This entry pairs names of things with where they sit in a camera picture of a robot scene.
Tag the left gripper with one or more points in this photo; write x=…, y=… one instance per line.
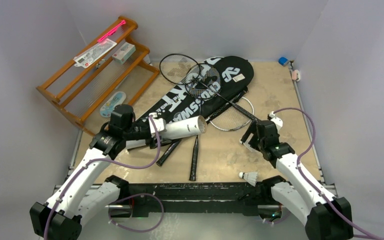
x=150, y=141

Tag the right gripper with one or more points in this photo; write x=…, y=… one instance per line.
x=252, y=136

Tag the white shuttlecock tube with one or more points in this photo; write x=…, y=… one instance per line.
x=175, y=130

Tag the white shuttlecock front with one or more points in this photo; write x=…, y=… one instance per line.
x=250, y=177

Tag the white shuttlecock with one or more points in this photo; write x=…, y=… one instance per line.
x=250, y=177
x=247, y=146
x=202, y=124

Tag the black racket bag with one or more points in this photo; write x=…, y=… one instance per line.
x=198, y=92

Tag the black badminton racket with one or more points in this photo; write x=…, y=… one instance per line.
x=192, y=78

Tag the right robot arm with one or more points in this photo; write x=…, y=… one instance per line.
x=323, y=215

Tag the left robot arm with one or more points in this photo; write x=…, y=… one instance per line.
x=64, y=214

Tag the blue toothbrush blister pack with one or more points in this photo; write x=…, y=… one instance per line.
x=116, y=99

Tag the black racket under bag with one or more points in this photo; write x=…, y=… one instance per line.
x=181, y=129

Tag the pink white small object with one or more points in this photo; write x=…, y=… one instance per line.
x=296, y=75

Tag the blue small object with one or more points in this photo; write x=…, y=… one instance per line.
x=283, y=61

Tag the black racket on bag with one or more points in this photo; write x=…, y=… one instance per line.
x=203, y=82

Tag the wooden tiered shelf rack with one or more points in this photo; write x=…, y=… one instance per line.
x=78, y=93

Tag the small teal white box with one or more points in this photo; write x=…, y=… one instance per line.
x=124, y=53

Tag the white packaged card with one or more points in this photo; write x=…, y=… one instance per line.
x=91, y=55

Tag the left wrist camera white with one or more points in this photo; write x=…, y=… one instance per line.
x=156, y=124

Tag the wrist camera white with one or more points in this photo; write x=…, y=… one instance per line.
x=276, y=120
x=156, y=124

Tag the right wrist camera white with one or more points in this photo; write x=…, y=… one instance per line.
x=276, y=120

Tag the white frame badminton racket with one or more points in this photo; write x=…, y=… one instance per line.
x=227, y=119

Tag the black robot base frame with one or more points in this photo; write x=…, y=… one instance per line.
x=206, y=197

